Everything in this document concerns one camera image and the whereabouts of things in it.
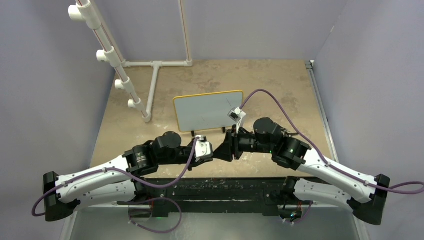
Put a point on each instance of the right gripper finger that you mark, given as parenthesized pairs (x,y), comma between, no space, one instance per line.
(224,152)
(228,137)

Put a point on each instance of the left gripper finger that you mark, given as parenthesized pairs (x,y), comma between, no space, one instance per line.
(192,142)
(203,160)

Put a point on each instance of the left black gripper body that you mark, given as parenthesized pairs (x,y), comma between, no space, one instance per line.
(185,154)

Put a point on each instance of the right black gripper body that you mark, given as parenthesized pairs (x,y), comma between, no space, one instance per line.
(243,143)

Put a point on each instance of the yellow framed whiteboard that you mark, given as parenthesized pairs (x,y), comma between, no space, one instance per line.
(206,111)

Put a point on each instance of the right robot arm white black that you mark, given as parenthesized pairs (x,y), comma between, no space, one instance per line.
(361,194)

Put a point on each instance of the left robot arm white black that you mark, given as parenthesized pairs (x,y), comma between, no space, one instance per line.
(115,181)

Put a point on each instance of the black pliers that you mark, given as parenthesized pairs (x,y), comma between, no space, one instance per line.
(291,134)

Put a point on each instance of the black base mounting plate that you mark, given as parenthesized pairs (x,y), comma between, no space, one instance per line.
(212,195)

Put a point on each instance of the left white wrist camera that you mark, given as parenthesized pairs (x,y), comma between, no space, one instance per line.
(203,148)

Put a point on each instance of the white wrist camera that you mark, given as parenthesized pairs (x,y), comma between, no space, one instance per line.
(203,148)
(238,116)

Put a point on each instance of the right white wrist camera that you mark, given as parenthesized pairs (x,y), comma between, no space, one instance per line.
(238,116)

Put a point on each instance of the aluminium rail frame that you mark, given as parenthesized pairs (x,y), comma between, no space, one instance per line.
(121,180)

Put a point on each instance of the white PVC pipe frame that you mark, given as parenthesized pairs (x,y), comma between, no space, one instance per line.
(87,12)

